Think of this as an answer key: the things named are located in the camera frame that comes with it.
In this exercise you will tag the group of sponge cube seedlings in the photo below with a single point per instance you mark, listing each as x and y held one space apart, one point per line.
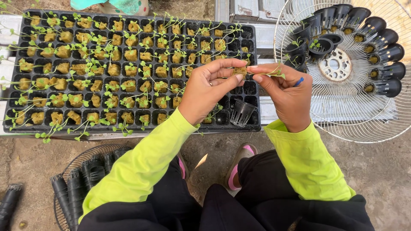
130 55

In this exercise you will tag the row of black net pots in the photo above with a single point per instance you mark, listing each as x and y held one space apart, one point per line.
389 53

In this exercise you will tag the dry yellow leaf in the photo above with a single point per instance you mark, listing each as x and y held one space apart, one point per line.
201 161

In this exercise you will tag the blue pen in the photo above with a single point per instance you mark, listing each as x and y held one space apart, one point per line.
298 81

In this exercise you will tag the dotted cream pot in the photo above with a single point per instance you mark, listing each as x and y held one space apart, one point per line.
143 9

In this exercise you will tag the single sponge cube with sprout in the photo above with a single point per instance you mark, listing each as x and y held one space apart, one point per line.
239 71

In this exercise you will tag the person's left pink sandal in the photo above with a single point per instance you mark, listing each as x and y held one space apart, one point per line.
182 167

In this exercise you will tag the turquoise cloth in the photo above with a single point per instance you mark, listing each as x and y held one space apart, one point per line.
128 4

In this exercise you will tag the heap of stacked net pots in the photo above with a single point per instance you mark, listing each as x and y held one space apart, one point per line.
75 192

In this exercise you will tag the person's pink sandal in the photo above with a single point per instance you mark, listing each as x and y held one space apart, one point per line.
182 167
236 170

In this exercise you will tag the person's legs in black trousers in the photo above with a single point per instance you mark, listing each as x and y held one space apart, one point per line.
273 202

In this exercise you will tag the lone black pot stack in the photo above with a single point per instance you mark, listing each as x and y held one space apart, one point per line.
9 202

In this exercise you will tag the grey metal box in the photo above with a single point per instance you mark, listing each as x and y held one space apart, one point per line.
253 9

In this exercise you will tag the black plastic seedling tray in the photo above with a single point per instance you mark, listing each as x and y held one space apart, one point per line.
248 32

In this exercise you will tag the person's left hand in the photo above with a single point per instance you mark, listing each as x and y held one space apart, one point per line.
196 96

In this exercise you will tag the person's right pink sandal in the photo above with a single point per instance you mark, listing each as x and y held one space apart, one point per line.
236 170

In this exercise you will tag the single black net pot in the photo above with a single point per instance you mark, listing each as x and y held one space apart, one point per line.
241 111

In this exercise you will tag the person's right hand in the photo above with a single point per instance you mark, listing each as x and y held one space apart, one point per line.
293 102

